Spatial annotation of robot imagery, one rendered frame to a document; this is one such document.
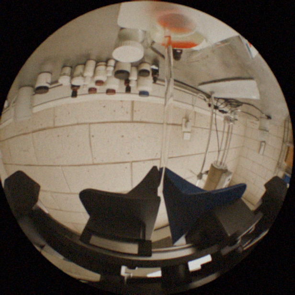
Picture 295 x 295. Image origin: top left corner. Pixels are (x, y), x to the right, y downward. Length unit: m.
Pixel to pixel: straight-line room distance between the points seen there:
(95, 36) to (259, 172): 2.71
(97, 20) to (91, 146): 0.51
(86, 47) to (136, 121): 0.41
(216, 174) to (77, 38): 0.68
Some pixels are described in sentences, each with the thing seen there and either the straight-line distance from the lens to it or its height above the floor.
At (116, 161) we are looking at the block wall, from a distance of 0.54.
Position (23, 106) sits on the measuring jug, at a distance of 0.56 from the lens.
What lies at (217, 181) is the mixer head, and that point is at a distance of 0.52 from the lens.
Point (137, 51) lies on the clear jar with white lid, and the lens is 0.20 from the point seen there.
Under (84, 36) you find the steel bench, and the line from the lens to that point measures 0.29.
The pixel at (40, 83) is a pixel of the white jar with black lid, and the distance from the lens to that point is 0.45.
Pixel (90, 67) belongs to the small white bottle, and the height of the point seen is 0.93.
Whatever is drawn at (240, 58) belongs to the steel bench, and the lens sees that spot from 0.34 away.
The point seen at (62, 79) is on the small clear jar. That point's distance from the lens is 0.40.
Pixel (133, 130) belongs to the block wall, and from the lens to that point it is 0.50.
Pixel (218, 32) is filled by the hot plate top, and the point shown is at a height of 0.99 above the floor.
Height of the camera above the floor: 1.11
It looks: 17 degrees up
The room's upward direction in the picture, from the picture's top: 177 degrees counter-clockwise
